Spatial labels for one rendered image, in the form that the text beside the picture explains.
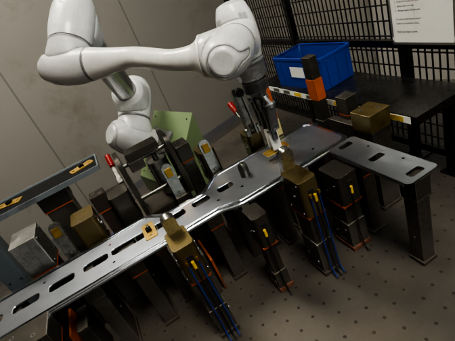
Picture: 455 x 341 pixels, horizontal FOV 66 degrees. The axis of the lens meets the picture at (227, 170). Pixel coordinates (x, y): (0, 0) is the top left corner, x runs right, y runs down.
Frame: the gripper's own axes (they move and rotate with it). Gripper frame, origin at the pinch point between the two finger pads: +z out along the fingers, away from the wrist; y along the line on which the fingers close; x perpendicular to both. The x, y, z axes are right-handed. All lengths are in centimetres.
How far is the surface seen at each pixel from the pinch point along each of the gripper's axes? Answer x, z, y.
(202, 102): 60, 65, -284
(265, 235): -20.3, 13.7, 21.1
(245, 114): -0.2, -5.4, -14.9
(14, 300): -88, 7, -5
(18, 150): -117, 16, -235
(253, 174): -10.9, 6.7, 2.0
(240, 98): 0.4, -11.1, -15.8
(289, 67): 35, -5, -38
